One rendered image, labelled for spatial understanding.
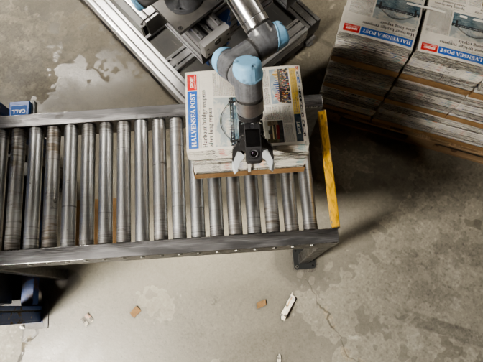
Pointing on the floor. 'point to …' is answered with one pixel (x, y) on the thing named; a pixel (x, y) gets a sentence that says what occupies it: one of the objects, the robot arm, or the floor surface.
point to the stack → (462, 57)
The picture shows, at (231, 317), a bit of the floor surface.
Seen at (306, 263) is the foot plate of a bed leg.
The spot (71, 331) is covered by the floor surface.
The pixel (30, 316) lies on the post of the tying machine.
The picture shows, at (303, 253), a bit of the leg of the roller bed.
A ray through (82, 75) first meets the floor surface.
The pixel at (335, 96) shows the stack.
